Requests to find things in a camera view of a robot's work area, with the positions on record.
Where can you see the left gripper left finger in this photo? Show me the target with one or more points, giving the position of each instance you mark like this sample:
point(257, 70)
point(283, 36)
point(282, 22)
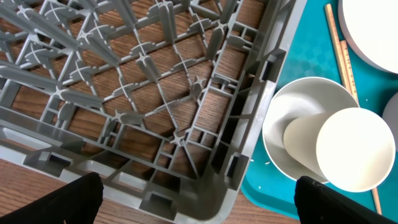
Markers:
point(76, 202)

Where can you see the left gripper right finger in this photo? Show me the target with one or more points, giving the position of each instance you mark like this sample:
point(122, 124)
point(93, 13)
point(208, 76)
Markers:
point(317, 203)

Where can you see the white paper cup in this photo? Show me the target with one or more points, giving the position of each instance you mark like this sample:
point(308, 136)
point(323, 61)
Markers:
point(354, 149)

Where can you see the grey round bowl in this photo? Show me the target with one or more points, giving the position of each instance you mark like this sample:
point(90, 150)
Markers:
point(303, 97)

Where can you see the wooden chopstick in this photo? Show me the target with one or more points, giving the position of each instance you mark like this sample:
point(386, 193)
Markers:
point(342, 70)
point(349, 71)

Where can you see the grey plastic dish rack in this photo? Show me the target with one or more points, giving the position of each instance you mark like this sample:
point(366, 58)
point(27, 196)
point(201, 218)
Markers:
point(165, 100)

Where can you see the large white plate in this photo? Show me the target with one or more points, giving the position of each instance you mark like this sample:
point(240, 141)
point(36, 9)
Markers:
point(370, 28)

